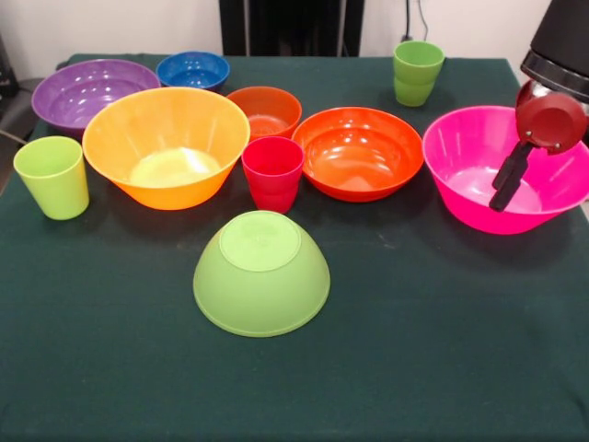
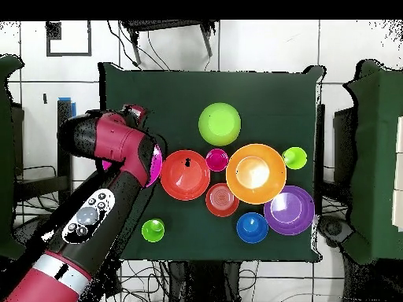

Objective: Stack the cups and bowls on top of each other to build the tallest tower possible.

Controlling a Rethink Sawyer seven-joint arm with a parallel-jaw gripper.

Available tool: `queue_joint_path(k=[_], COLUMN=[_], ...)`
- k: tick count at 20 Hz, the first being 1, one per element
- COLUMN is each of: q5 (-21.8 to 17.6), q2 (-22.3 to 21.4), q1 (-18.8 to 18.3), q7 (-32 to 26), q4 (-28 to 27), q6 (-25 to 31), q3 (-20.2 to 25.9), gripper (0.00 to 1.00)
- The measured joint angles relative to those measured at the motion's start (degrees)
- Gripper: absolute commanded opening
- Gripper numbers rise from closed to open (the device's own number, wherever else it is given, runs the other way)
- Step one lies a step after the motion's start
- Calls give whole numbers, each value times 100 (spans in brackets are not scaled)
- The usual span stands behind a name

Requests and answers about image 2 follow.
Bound pink bowl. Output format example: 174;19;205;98
102;143;164;189

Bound green bowl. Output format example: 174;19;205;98
198;102;242;147

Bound blue tape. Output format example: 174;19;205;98
57;96;77;118

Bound wide orange-red bowl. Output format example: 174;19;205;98
159;149;211;201

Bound black metal stand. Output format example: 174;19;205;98
120;20;218;65

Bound magenta red cup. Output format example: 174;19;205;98
205;148;230;173

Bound green cup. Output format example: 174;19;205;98
140;218;165;244

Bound small orange-red bowl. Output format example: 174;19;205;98
205;182;240;218

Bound dark green tablecloth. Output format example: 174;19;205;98
98;61;325;264

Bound large yellow-orange bowl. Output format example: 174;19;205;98
225;143;288;205

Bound green cloth side table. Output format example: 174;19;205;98
0;53;31;261
342;58;403;266

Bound blue bowl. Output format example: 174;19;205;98
235;212;269;245

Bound lime yellow cup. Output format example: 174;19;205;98
281;146;309;171

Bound purple bowl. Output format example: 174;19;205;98
263;185;316;236

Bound white boxes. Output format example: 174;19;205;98
391;116;403;232

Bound black square floor frame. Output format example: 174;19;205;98
45;20;93;57

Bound tangle of floor cables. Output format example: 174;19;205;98
15;164;177;302

